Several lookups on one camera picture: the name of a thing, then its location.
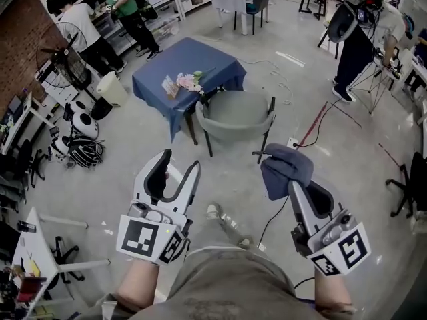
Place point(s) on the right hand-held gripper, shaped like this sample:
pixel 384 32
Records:
pixel 337 242

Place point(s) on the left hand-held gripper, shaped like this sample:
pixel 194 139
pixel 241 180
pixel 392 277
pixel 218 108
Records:
pixel 150 235

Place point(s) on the blue-grey cloth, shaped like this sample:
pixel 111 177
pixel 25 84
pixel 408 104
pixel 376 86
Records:
pixel 283 168

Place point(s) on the grey chair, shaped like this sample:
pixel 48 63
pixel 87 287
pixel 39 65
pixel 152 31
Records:
pixel 237 115

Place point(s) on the person's right forearm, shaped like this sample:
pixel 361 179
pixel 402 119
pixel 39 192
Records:
pixel 332 292

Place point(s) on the person's left forearm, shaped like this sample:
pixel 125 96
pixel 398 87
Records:
pixel 136 285

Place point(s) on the black office chair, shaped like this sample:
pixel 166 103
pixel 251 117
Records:
pixel 412 182
pixel 23 165
pixel 65 255

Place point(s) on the dark blue chair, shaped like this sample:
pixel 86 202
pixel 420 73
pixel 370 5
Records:
pixel 258 2

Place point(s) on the person's beige shoe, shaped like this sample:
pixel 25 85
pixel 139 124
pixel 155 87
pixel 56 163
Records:
pixel 244 242
pixel 213 210

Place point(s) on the white power strip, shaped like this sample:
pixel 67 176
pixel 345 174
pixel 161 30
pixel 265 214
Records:
pixel 292 142

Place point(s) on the small patterned card box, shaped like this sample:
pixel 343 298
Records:
pixel 170 87

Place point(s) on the pink flower bouquet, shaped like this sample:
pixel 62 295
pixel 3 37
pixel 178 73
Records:
pixel 190 80

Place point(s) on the white round device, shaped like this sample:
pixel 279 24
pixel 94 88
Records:
pixel 83 122
pixel 77 107

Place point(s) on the white trash bin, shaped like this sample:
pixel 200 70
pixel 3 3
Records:
pixel 111 88

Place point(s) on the person's olive shorts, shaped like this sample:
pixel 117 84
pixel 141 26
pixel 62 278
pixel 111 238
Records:
pixel 230 278

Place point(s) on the table with blue tablecloth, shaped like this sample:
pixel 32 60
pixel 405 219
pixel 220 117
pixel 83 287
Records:
pixel 187 65

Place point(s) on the folding metal stand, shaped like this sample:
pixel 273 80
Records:
pixel 377 82

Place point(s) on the white cluttered desk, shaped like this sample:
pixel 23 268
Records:
pixel 36 255

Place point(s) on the black standing fan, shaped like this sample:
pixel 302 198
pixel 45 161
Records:
pixel 63 65

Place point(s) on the white desk with monitor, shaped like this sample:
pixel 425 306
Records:
pixel 20 122

